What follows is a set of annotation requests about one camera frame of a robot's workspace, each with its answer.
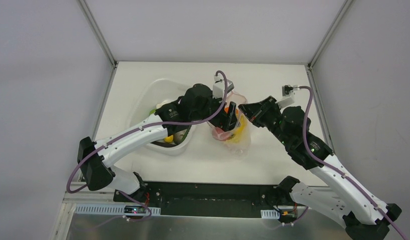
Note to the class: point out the white plastic basket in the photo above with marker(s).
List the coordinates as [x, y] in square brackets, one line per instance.
[159, 91]

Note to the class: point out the yellow napa cabbage toy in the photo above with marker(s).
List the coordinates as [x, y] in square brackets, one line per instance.
[238, 132]

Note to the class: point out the orange toy fruit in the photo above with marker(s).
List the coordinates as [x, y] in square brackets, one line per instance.
[226, 109]

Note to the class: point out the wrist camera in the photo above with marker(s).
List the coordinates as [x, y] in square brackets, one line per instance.
[287, 96]
[218, 89]

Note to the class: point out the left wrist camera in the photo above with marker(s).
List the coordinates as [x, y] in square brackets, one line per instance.
[218, 89]

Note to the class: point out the red apple toy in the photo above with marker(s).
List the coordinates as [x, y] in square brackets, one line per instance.
[220, 135]

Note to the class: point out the yellow corn toy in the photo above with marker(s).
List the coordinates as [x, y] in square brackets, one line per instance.
[169, 139]

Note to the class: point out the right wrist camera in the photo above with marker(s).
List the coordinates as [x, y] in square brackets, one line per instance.
[287, 96]

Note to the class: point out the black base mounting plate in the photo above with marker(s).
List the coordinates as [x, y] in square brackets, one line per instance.
[212, 200]

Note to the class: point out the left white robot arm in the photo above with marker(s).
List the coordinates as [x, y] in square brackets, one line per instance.
[199, 104]

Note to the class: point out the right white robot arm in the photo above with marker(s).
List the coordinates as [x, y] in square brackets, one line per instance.
[360, 213]

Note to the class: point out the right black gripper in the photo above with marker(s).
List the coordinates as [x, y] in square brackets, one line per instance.
[260, 110]

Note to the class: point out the clear zip top bag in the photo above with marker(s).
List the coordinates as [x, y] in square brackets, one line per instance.
[242, 147]

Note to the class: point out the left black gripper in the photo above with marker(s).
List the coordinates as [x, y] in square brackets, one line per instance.
[223, 118]

